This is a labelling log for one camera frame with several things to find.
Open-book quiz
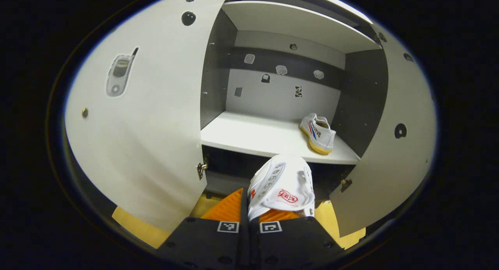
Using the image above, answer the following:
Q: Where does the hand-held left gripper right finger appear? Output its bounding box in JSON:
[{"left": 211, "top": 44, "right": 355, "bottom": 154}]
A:
[{"left": 249, "top": 208, "right": 344, "bottom": 270}]

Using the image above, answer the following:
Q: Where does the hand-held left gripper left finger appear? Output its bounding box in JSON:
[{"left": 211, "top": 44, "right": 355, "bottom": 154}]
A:
[{"left": 156, "top": 187, "right": 251, "bottom": 270}]

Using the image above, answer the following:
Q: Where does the white shoe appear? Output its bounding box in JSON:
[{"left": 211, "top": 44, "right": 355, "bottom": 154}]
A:
[
  {"left": 247, "top": 153, "right": 316, "bottom": 222},
  {"left": 299, "top": 113, "right": 337, "bottom": 156}
]

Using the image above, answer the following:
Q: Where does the white door with headphones sticker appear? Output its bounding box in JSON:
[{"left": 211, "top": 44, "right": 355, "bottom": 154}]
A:
[{"left": 329, "top": 22, "right": 437, "bottom": 238}]

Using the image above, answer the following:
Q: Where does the white door with phone sticker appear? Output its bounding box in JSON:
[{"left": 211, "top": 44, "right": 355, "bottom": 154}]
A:
[{"left": 64, "top": 0, "right": 229, "bottom": 233}]

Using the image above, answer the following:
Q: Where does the white shoe cabinet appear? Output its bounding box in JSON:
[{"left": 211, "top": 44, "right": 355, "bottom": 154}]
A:
[{"left": 64, "top": 0, "right": 437, "bottom": 238}]

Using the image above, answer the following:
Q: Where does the white cabinet shelf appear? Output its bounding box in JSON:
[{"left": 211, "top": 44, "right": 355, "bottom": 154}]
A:
[
  {"left": 200, "top": 110, "right": 361, "bottom": 165},
  {"left": 221, "top": 0, "right": 382, "bottom": 54}
]

